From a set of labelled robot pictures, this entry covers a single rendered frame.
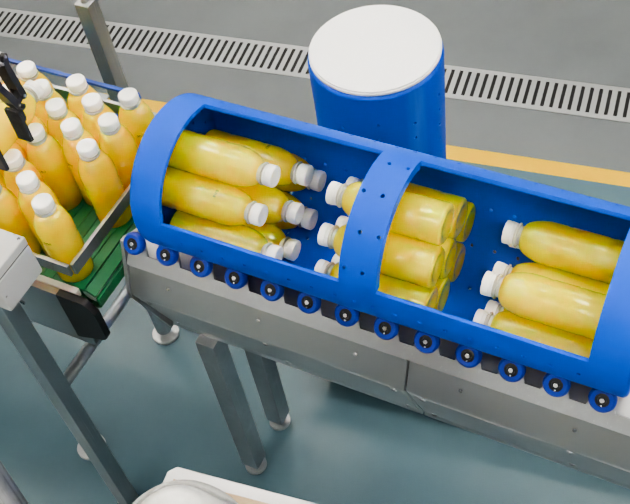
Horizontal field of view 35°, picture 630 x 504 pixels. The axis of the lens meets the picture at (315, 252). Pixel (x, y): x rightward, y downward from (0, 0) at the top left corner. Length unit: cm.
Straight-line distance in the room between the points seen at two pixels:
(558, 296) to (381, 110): 66
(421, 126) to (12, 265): 87
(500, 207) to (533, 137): 162
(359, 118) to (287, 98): 152
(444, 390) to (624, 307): 43
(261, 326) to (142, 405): 105
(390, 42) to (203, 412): 122
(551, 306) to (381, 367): 39
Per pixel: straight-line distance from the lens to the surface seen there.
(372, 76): 202
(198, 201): 172
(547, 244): 159
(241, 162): 169
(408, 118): 205
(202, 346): 216
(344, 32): 214
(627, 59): 364
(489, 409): 175
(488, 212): 175
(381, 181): 156
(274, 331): 185
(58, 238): 188
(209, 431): 277
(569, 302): 153
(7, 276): 182
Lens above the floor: 239
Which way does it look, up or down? 51 degrees down
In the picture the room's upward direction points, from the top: 11 degrees counter-clockwise
